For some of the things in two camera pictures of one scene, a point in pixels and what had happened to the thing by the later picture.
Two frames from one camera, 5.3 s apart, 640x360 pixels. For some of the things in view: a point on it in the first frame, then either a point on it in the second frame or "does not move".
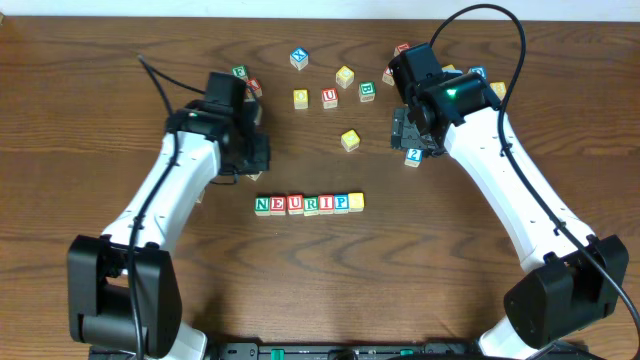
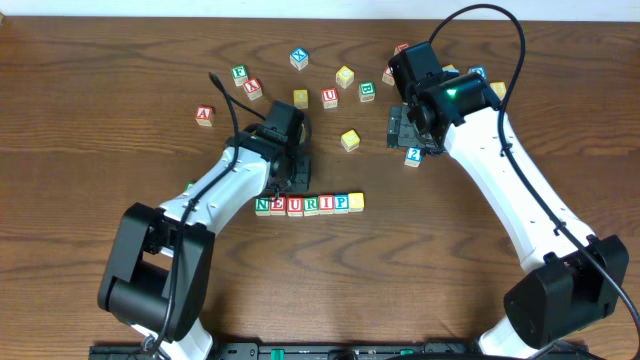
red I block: x=326 y=204 does not move
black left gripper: x=257 y=156 -> x=298 y=174
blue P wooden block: x=341 y=203 does not move
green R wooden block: x=311 y=205 does not move
